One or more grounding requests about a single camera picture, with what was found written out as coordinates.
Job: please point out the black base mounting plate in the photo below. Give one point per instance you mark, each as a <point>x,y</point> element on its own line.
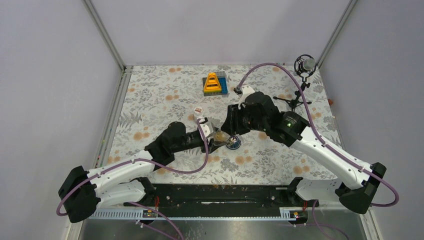
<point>208,200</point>

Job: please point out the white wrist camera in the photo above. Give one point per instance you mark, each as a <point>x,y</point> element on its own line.
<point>205,127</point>
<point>243,92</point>

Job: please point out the floral patterned table mat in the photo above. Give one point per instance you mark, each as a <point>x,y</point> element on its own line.
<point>160,94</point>

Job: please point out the small amber pill bottle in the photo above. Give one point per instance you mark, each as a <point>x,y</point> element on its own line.
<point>221,137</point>

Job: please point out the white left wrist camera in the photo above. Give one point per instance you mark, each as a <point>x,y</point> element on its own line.
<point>205,127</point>

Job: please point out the yellow pyramid toy on blocks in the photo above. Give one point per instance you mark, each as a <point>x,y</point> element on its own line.
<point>215,84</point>

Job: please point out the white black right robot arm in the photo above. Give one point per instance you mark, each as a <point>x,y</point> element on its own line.
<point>356,181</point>

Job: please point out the white cap amber pill bottle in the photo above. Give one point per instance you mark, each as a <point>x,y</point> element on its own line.
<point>198,111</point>

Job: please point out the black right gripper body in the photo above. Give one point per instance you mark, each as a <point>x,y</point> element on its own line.
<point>247,122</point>

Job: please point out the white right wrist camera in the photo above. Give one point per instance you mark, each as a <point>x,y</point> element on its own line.
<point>243,92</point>

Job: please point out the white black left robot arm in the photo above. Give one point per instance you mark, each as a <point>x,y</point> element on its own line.
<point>84,191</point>

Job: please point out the round clear blue pill case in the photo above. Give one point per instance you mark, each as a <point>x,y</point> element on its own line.
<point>233,142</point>

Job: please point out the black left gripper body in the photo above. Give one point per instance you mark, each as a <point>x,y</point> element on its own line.
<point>192,142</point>

